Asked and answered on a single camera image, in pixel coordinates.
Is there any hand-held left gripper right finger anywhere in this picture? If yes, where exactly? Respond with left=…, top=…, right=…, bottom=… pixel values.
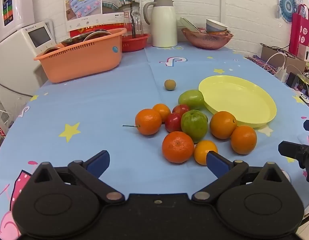
left=192, top=151, right=292, bottom=202

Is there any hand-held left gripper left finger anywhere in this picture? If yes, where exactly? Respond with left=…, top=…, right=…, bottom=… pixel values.
left=31, top=150, right=125, bottom=203

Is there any yellow orange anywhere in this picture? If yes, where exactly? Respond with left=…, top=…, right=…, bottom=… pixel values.
left=194, top=140, right=218, bottom=166

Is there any large tangerine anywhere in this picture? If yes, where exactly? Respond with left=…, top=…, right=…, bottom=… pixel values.
left=162, top=131, right=195, bottom=164

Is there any green apple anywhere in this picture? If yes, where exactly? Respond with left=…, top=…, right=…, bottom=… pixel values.
left=178, top=89, right=205, bottom=110
left=181, top=109, right=208, bottom=143

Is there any red plum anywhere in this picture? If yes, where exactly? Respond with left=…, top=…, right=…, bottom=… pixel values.
left=165, top=112, right=183, bottom=133
left=172, top=104, right=190, bottom=117

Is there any orange with green stem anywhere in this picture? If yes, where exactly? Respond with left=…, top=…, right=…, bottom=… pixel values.
left=122, top=108, right=162, bottom=136

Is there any yellow plastic plate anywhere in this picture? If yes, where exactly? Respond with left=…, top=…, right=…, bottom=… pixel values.
left=198, top=75, right=277, bottom=128

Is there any small orange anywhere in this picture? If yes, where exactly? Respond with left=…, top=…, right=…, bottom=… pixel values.
left=152, top=103, right=171, bottom=123

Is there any green circuit board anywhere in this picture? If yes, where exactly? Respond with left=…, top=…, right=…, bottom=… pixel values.
left=297, top=74, right=309, bottom=88

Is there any black power adapter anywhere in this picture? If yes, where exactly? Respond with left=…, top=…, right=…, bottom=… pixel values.
left=286, top=72, right=299, bottom=88

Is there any white power adapter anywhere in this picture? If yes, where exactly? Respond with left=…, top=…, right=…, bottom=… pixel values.
left=274, top=66, right=288, bottom=83

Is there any blue star print tablecloth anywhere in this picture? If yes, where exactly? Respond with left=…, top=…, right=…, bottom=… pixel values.
left=0, top=41, right=309, bottom=240

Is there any purple patterned cloth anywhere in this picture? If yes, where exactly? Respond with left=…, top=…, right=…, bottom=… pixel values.
left=246, top=55, right=277, bottom=74

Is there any cardboard box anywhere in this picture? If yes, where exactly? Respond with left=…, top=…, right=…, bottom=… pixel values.
left=260, top=44, right=307, bottom=74

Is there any brown longan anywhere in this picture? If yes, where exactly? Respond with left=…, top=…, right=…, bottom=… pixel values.
left=164, top=79, right=177, bottom=91

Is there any red gift bag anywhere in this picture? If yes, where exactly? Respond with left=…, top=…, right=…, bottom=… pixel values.
left=289, top=4, right=309, bottom=58

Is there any orange plastic basket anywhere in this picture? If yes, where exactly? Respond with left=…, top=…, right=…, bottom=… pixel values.
left=34, top=27, right=127, bottom=83

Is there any blue round fan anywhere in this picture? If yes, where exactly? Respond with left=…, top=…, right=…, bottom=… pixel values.
left=278, top=0, right=299, bottom=22

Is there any pink glass bowl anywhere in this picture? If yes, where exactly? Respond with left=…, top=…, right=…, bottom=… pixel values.
left=181, top=27, right=234, bottom=50

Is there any steel bowl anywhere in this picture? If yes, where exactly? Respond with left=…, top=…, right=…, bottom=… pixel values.
left=43, top=46, right=61, bottom=55

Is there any red plastic basket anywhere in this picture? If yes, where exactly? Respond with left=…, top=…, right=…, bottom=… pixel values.
left=122, top=33, right=150, bottom=53

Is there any orange rimmed bowl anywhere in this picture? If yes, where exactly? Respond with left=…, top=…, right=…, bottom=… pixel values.
left=207, top=29, right=231, bottom=36

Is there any steel plate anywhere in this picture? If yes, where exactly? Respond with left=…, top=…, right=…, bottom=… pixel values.
left=60, top=34, right=95, bottom=47

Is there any steel pot lid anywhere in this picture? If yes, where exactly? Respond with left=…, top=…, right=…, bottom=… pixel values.
left=83, top=29, right=112, bottom=42

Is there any white appliance with screen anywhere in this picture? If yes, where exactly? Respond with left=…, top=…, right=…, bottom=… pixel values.
left=0, top=21, right=57, bottom=110

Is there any white blue bowl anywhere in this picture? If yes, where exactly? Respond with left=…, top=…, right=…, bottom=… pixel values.
left=206, top=19, right=228, bottom=32

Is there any pale green plate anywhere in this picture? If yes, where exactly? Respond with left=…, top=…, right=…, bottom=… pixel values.
left=179, top=17, right=202, bottom=33

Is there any clear glass jar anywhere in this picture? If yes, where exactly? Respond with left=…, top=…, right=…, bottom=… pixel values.
left=123, top=6, right=144, bottom=38

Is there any white thermos jug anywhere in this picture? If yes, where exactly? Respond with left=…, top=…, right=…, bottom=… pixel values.
left=143, top=0, right=178, bottom=48

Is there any wall poster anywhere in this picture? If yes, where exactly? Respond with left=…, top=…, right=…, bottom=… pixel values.
left=64, top=0, right=143, bottom=38

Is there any white wall water purifier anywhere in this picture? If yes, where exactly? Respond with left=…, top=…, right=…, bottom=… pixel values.
left=0, top=0, right=35, bottom=48

